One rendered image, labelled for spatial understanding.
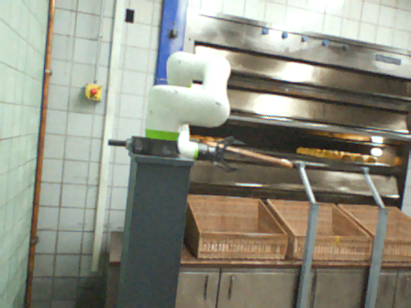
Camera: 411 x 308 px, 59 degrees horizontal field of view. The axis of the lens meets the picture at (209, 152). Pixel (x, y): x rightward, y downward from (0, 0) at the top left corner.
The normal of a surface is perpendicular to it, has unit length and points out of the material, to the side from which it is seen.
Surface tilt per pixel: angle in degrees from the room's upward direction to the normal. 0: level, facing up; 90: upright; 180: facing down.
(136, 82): 90
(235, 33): 92
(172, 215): 90
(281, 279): 90
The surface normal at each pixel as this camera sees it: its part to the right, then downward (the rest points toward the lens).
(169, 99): 0.00, 0.04
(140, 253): 0.32, 0.10
